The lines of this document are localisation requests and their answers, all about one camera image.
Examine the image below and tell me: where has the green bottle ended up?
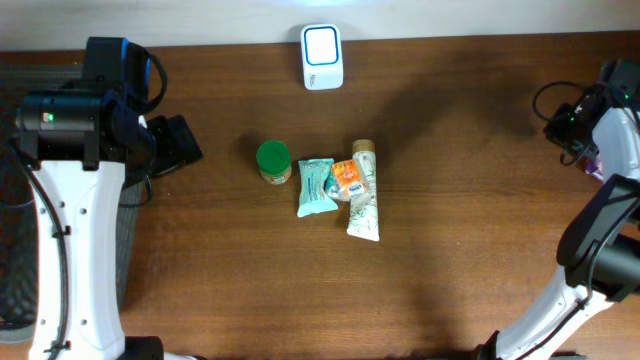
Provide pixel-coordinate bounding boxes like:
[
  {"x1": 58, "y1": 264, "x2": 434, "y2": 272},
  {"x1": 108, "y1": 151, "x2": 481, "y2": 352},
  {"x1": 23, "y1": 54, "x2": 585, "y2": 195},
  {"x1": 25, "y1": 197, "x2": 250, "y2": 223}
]
[{"x1": 256, "y1": 140, "x2": 291, "y2": 185}]

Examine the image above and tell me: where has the teal wipes packet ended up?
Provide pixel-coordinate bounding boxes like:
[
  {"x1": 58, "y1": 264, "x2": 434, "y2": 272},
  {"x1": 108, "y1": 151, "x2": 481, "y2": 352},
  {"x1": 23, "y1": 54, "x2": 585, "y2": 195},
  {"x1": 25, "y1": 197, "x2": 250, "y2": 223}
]
[{"x1": 297, "y1": 158, "x2": 338, "y2": 218}]

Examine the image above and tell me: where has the orange snack packet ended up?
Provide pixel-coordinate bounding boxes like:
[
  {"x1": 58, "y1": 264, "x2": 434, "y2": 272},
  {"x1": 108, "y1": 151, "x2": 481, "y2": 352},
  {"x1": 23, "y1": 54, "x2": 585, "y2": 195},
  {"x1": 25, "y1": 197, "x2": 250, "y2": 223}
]
[{"x1": 330, "y1": 159, "x2": 368, "y2": 201}]

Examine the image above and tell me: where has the white tube with cork cap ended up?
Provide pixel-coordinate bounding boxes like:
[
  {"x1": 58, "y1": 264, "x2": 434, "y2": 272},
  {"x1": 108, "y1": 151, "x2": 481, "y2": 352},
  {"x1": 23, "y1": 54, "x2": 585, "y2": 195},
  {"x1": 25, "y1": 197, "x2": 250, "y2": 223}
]
[{"x1": 347, "y1": 139, "x2": 380, "y2": 242}]

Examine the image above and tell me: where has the red purple tissue pack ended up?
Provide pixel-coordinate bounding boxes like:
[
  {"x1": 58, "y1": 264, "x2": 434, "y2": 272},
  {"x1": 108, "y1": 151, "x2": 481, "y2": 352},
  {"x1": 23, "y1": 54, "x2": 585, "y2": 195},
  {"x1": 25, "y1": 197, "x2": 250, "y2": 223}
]
[{"x1": 584, "y1": 156, "x2": 605, "y2": 183}]

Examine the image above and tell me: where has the small teal gum pack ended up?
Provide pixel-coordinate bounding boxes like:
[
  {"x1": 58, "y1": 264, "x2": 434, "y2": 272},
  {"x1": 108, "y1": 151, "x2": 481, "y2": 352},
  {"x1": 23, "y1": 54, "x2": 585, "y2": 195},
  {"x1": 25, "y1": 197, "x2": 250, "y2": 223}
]
[{"x1": 325, "y1": 176, "x2": 341, "y2": 201}]

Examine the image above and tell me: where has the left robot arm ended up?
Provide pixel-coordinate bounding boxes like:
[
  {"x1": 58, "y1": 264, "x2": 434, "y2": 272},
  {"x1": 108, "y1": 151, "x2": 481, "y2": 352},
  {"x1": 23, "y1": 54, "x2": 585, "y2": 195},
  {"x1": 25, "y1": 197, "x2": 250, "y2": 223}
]
[{"x1": 10, "y1": 37, "x2": 202, "y2": 359}]

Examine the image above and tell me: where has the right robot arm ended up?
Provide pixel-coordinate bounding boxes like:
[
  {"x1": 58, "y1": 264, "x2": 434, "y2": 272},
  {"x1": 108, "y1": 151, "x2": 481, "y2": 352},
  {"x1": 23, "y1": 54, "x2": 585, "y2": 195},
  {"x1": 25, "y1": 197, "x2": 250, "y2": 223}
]
[{"x1": 473, "y1": 59, "x2": 639, "y2": 359}]

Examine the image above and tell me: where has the white barcode scanner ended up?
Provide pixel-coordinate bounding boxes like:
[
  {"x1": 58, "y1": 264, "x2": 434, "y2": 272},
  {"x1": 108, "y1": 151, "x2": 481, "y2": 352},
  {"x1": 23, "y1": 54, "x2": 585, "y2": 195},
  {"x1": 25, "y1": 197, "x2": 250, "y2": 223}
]
[{"x1": 300, "y1": 24, "x2": 344, "y2": 91}]

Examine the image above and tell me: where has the left black cable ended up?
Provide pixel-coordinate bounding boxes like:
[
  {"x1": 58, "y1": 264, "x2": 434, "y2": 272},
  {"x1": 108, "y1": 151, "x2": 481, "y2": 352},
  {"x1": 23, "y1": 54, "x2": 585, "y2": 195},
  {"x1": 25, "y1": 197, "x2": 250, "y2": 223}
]
[{"x1": 9, "y1": 49, "x2": 170, "y2": 360}]

